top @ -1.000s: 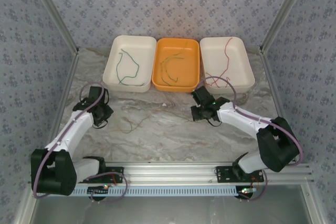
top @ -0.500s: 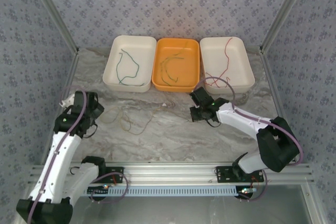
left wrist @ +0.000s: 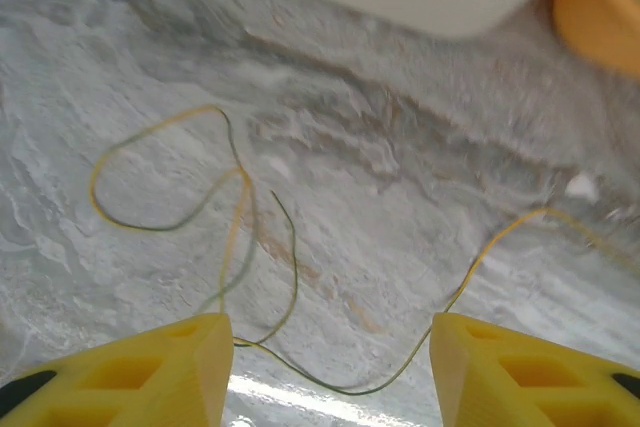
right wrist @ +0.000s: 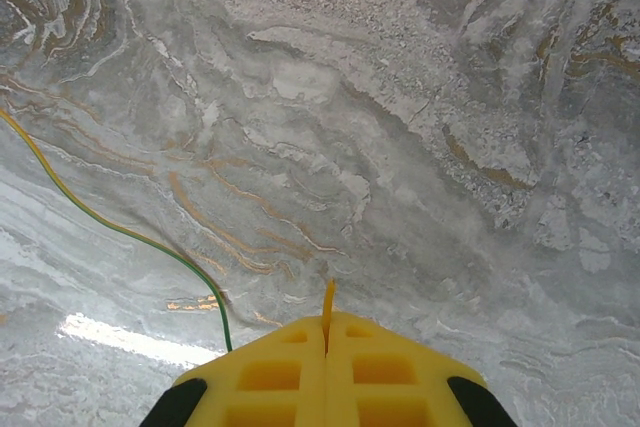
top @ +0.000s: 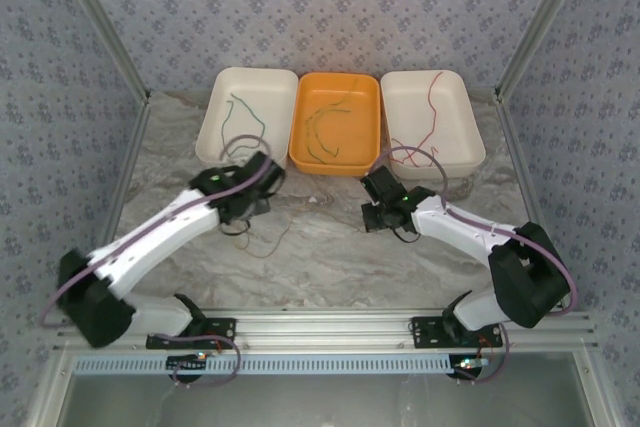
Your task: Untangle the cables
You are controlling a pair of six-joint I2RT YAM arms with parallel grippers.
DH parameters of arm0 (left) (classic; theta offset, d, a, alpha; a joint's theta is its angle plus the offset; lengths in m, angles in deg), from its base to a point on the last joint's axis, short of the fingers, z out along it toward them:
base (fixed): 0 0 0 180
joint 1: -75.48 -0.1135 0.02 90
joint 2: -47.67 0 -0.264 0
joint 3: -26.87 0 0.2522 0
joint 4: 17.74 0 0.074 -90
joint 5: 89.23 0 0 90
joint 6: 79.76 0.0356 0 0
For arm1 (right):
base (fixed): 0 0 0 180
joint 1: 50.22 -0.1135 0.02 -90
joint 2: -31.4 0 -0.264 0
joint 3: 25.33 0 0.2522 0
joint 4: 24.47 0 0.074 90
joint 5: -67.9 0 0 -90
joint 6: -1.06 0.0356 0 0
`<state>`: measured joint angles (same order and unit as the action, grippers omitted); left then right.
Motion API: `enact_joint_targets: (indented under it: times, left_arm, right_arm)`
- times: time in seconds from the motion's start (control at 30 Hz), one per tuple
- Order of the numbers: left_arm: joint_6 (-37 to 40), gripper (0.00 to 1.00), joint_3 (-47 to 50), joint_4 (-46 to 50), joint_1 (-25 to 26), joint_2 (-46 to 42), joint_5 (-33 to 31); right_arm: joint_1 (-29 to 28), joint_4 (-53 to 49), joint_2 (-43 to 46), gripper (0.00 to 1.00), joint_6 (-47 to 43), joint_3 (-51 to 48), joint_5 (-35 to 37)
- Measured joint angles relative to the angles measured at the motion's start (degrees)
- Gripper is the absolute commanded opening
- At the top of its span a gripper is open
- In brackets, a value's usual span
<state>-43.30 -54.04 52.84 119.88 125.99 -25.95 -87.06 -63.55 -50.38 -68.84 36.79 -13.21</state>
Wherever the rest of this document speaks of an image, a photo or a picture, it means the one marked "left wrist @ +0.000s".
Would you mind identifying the small white scrap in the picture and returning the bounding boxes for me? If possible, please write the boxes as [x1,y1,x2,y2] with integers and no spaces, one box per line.
[564,172,599,201]

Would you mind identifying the orange plastic bin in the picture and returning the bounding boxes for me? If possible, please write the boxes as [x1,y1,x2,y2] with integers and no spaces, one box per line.
[552,0,640,78]

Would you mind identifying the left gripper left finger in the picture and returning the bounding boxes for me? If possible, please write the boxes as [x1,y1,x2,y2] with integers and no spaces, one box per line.
[0,312,235,427]

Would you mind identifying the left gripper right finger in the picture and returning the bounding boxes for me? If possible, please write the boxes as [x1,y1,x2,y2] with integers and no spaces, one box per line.
[430,312,640,427]

